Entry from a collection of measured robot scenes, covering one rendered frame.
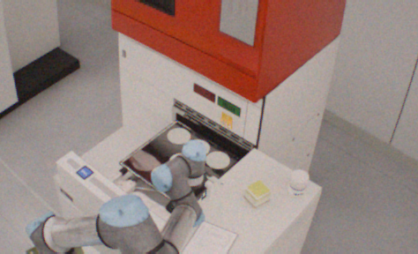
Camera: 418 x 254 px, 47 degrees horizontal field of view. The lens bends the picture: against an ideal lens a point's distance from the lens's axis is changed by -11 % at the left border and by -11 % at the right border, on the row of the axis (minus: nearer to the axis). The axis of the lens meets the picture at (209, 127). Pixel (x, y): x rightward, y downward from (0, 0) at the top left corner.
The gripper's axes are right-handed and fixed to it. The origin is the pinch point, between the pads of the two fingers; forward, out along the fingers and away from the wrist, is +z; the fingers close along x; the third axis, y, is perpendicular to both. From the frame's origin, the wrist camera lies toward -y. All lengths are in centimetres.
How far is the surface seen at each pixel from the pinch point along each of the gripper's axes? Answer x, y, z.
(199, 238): -10.0, -2.8, 0.9
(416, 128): -44, 198, 60
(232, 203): -8.3, 18.4, 1.2
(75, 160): 52, -8, 5
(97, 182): 37.3, -8.6, 4.7
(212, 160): 14.4, 36.1, 8.7
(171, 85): 50, 49, -3
